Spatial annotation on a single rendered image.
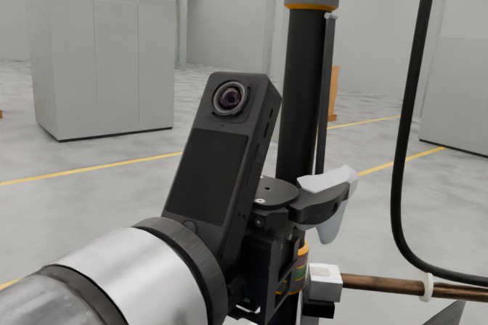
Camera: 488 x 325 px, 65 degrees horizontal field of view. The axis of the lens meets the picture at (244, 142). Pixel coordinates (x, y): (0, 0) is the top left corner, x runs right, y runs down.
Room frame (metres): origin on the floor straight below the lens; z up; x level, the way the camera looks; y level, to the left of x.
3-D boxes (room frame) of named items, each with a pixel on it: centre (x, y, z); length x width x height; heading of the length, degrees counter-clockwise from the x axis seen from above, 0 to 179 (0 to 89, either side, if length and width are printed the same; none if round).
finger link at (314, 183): (0.29, -0.07, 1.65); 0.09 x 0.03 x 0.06; 130
